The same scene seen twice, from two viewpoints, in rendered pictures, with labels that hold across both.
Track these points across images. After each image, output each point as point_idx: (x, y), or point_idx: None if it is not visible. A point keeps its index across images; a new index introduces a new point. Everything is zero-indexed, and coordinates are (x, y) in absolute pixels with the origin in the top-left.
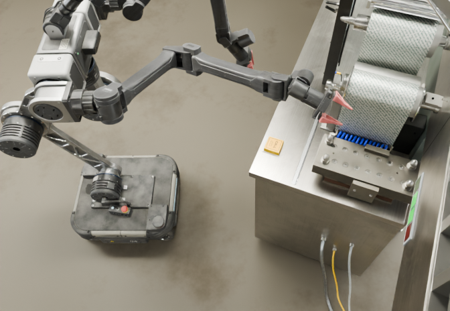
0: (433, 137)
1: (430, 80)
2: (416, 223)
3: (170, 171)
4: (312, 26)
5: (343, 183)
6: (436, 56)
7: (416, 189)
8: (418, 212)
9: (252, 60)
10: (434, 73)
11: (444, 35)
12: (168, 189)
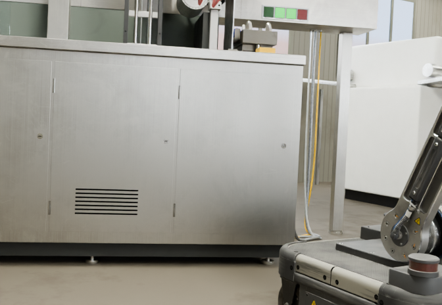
0: None
1: (137, 37)
2: (300, 4)
3: (306, 244)
4: (65, 39)
5: None
6: (112, 29)
7: (272, 10)
8: (293, 2)
9: None
10: (137, 27)
11: (96, 16)
12: (336, 241)
